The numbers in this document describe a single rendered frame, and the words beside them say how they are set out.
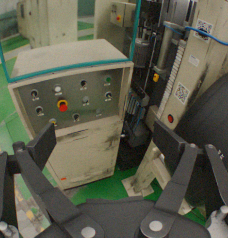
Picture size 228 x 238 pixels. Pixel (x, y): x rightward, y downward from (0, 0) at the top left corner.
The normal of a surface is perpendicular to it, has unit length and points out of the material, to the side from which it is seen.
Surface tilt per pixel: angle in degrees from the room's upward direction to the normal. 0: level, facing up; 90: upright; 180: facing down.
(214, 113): 53
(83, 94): 90
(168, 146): 92
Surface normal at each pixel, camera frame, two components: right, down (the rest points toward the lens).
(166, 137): -1.00, 0.02
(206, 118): -0.75, -0.17
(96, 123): 0.08, -0.70
